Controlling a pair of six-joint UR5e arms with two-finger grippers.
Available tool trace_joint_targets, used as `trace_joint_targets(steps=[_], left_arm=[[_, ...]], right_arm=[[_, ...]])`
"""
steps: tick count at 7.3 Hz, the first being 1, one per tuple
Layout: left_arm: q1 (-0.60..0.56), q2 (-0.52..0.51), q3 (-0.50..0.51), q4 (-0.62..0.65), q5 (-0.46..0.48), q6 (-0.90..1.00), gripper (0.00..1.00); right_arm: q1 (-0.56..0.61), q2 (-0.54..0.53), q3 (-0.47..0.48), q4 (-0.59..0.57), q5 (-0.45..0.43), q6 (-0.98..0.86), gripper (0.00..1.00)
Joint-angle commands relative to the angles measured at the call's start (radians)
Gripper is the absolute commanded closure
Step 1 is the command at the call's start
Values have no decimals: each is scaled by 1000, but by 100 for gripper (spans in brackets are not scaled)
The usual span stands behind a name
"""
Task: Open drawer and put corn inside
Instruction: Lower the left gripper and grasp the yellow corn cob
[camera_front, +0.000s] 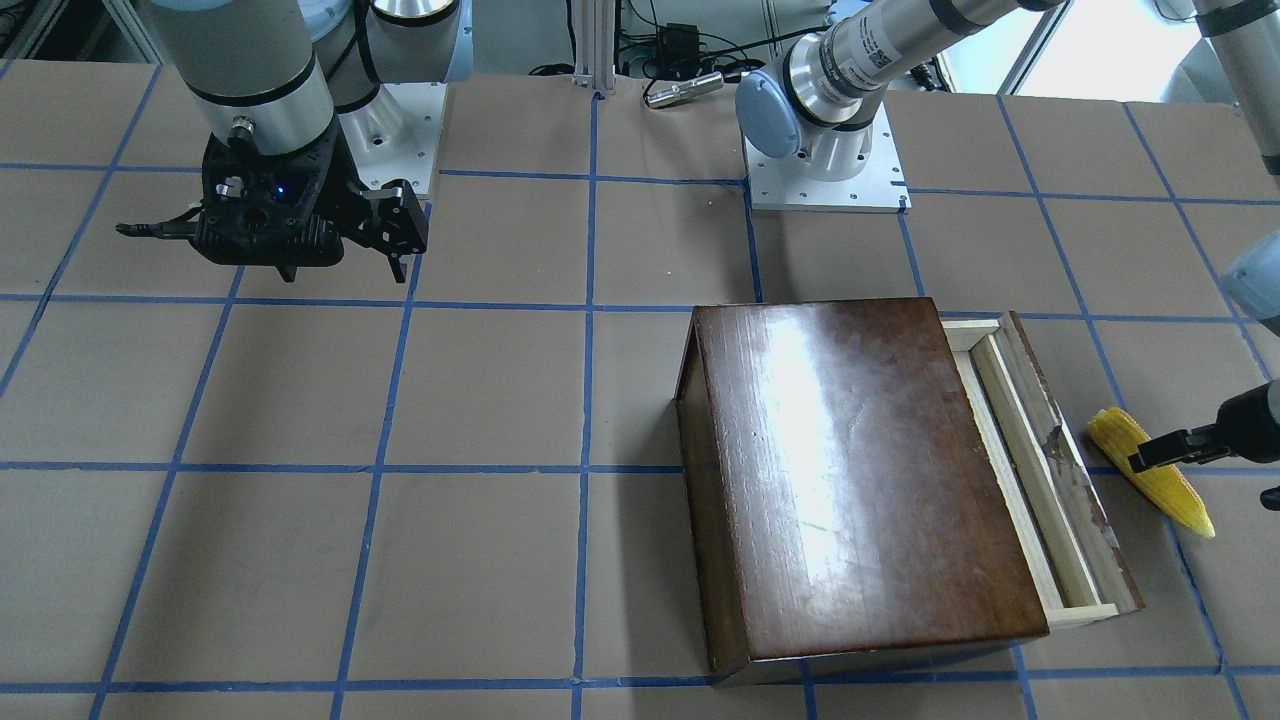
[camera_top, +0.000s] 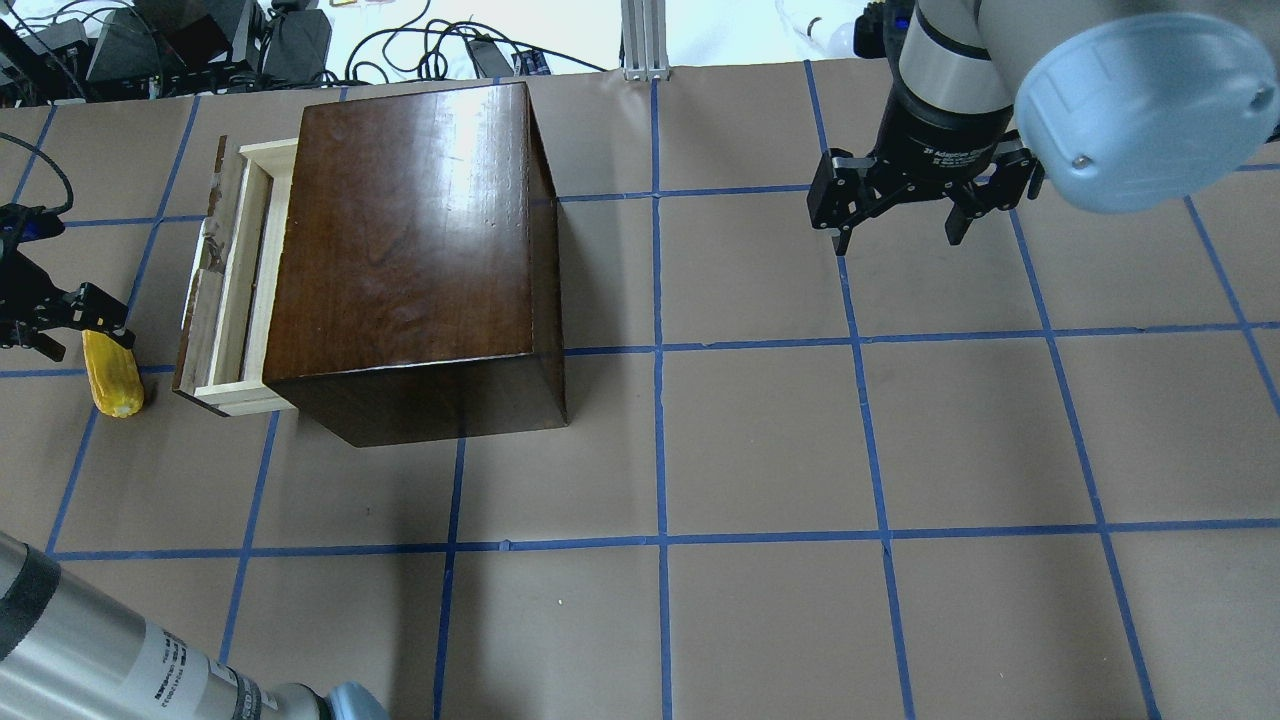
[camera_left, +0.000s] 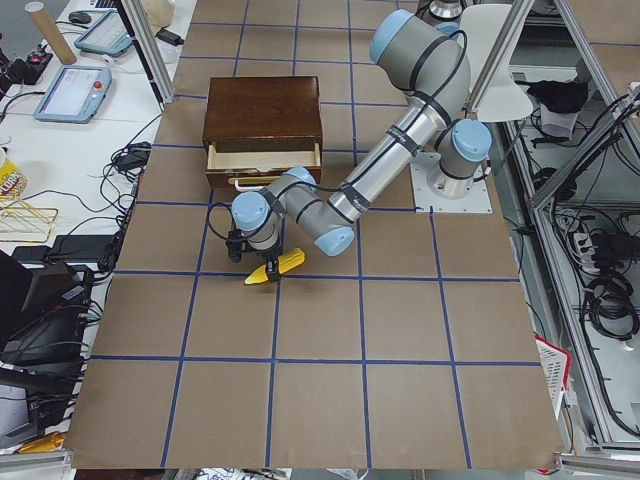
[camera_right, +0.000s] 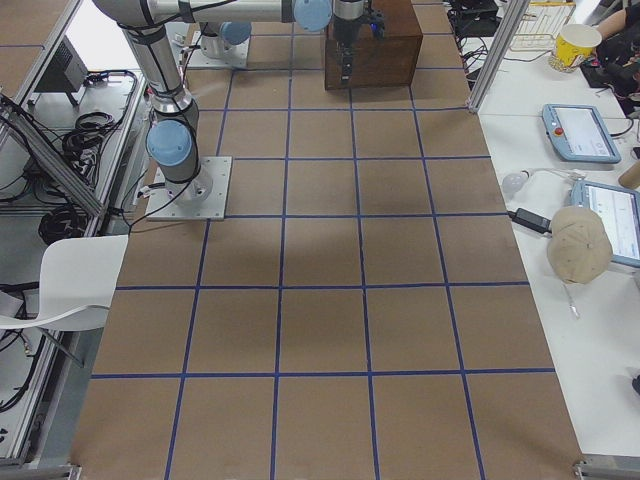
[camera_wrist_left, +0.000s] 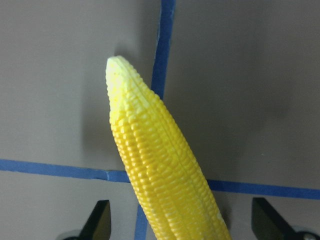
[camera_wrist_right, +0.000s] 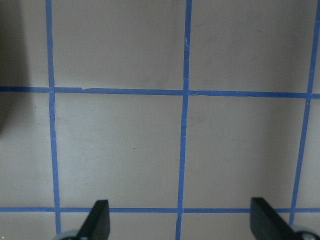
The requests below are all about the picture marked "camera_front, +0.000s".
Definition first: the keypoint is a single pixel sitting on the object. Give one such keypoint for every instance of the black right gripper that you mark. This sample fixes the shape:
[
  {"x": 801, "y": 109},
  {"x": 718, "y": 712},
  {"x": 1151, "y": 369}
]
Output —
[{"x": 392, "y": 221}]

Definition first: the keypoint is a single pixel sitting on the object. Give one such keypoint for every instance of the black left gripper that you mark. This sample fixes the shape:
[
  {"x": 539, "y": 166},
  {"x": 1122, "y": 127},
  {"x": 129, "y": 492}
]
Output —
[{"x": 1253, "y": 412}]

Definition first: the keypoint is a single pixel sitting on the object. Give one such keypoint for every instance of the yellow corn cob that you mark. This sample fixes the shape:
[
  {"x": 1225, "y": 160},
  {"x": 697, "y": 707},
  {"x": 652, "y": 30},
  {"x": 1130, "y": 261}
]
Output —
[{"x": 1118, "y": 436}]

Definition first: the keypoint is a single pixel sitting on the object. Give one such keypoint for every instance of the light wood drawer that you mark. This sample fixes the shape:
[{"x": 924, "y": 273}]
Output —
[{"x": 1075, "y": 561}]

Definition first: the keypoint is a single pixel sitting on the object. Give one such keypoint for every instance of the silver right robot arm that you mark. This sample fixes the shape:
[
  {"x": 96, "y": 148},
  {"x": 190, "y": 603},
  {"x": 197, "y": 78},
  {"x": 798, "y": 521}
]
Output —
[{"x": 305, "y": 131}]

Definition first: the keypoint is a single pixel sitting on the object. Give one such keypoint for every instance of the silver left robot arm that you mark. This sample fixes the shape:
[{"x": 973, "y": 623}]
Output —
[{"x": 832, "y": 80}]

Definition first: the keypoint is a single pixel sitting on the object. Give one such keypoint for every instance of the dark brown wooden cabinet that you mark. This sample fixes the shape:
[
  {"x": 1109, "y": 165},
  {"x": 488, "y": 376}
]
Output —
[{"x": 845, "y": 513}]

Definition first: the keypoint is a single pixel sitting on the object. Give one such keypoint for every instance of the black power adapter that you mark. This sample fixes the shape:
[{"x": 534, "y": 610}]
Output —
[{"x": 677, "y": 47}]

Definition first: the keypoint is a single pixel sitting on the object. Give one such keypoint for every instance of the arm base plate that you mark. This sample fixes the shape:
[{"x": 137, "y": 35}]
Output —
[
  {"x": 856, "y": 171},
  {"x": 397, "y": 136}
]

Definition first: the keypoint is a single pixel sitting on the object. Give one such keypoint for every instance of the aluminium frame post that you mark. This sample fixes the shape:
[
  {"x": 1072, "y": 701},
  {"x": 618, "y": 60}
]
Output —
[{"x": 594, "y": 27}]

